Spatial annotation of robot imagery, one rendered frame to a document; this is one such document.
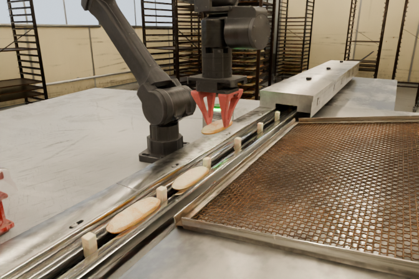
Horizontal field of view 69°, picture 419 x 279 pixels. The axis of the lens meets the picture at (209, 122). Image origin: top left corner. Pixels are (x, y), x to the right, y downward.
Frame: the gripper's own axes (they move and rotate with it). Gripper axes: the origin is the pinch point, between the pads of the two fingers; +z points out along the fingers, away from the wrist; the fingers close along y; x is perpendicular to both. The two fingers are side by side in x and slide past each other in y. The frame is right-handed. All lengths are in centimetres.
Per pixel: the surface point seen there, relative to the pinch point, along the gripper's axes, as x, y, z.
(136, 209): -22.8, -0.9, 7.9
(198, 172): -7.9, 0.3, 7.9
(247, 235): -26.0, 18.5, 3.2
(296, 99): 45.3, 3.2, 3.8
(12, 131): -7, -68, 10
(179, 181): -12.3, -0.8, 8.0
